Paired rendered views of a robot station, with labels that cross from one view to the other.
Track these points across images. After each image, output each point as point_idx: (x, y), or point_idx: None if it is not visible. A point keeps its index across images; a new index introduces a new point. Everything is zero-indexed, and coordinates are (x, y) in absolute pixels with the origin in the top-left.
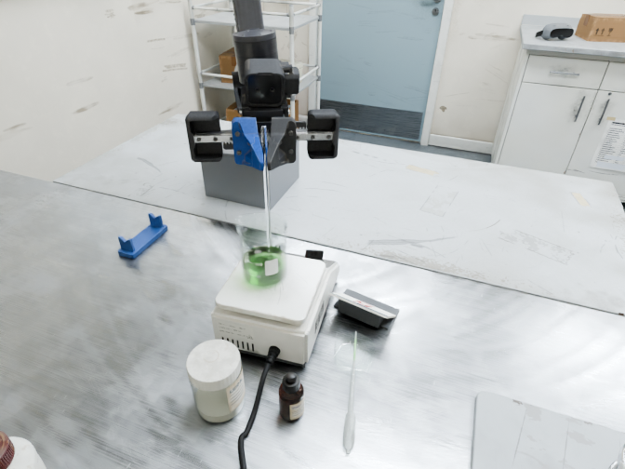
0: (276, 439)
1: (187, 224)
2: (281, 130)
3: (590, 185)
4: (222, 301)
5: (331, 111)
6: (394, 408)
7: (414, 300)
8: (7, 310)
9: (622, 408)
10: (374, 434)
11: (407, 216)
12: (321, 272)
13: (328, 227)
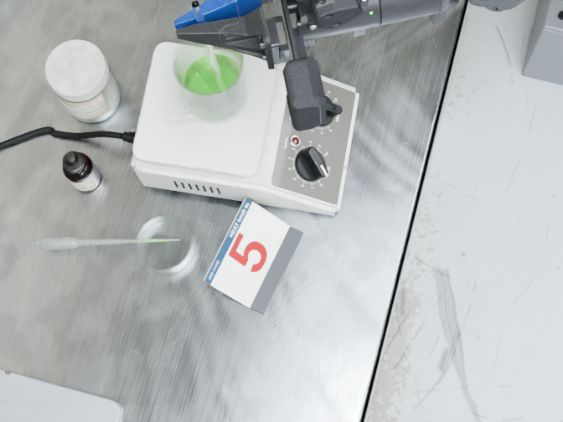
0: (51, 167)
1: None
2: (249, 28)
3: None
4: (157, 52)
5: (301, 92)
6: (95, 298)
7: (291, 340)
8: None
9: None
10: (62, 273)
11: (548, 351)
12: (230, 171)
13: (478, 192)
